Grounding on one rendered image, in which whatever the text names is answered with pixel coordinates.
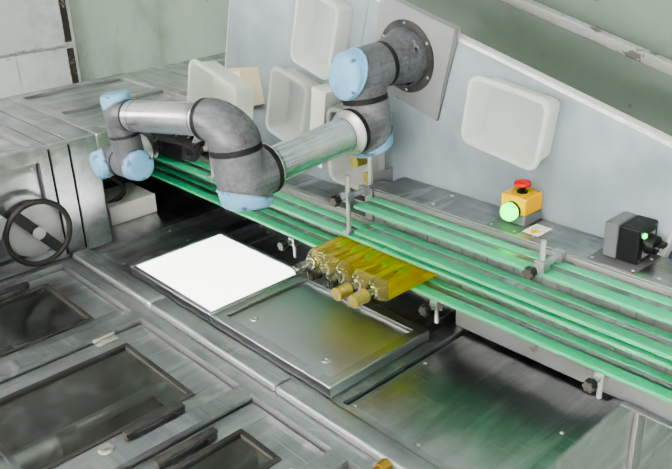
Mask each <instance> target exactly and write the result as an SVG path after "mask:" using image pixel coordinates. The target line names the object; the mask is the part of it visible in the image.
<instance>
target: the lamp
mask: <svg viewBox="0 0 672 469"><path fill-rule="evenodd" d="M520 214H521V211H520V207H519V206H518V204H517V203H515V202H513V201H509V202H507V203H505V204H503V205H502V206H501V208H500V215H501V217H502V218H503V219H504V220H506V221H512V220H515V219H517V218H519V216H520Z"/></svg>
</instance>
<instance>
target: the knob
mask: <svg viewBox="0 0 672 469"><path fill-rule="evenodd" d="M667 246H668V243H667V242H664V241H662V238H661V237H660V236H657V235H655V234H654V233H650V234H648V236H647V238H646V239H645V241H644V244H643V252H644V253H646V254H652V255H656V254H657V253H658V252H660V251H661V250H663V249H664V248H666V247H667Z"/></svg>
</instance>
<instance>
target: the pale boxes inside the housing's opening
mask: <svg viewBox="0 0 672 469"><path fill-rule="evenodd" d="M125 186H126V194H125V196H124V197H123V198H122V199H121V200H119V201H117V202H112V203H107V202H109V201H110V200H112V199H114V198H115V197H117V196H118V195H119V194H120V193H121V191H122V189H121V187H120V186H119V185H118V186H115V187H111V188H108V189H105V190H104V191H105V197H106V203H107V209H108V215H109V221H110V225H111V226H115V225H118V224H121V223H124V222H127V221H130V220H133V219H136V218H139V217H142V216H145V215H148V214H151V213H154V212H157V205H156V198H155V194H154V193H152V192H150V191H148V190H146V189H144V188H142V187H139V186H137V185H135V184H133V183H131V182H128V183H125Z"/></svg>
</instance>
